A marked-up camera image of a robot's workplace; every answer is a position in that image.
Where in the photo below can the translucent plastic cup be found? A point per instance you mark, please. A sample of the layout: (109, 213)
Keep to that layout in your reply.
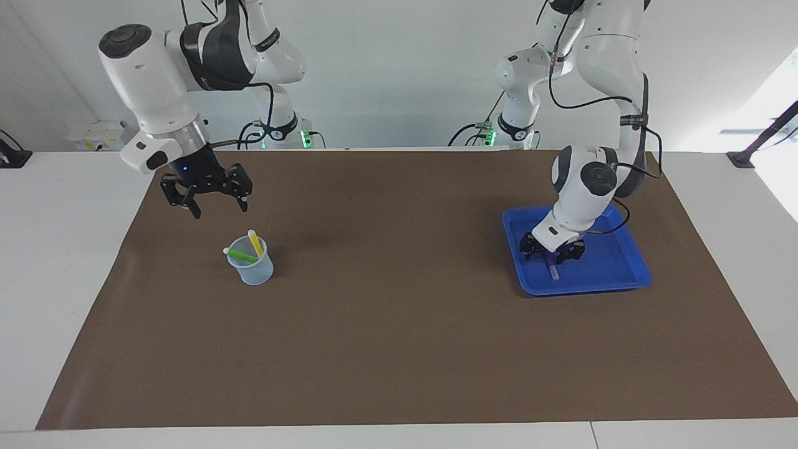
(259, 274)

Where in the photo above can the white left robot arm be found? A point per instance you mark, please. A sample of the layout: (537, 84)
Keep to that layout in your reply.
(589, 187)

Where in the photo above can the black clamp bracket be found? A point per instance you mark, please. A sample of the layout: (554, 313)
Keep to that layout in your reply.
(12, 156)

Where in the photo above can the yellow marker pen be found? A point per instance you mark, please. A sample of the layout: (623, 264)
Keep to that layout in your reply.
(255, 243)

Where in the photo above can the purple marker pen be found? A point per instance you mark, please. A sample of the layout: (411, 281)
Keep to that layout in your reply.
(552, 268)

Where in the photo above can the white wall socket box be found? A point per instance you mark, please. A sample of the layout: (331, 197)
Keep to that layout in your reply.
(100, 136)

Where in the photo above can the green marker pen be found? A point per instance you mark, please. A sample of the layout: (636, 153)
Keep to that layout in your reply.
(240, 254)

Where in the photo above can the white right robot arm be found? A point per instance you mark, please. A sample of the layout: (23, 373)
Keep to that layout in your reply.
(149, 68)

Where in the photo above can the blue plastic tray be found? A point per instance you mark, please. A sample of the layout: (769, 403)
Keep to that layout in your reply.
(617, 268)

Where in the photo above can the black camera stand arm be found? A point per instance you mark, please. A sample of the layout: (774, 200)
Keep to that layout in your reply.
(764, 140)

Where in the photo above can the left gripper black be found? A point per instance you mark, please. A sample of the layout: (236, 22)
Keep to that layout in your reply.
(558, 244)

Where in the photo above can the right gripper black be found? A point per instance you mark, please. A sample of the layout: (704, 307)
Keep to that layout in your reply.
(199, 171)

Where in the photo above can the brown table mat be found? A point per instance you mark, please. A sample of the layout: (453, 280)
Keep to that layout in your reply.
(374, 343)

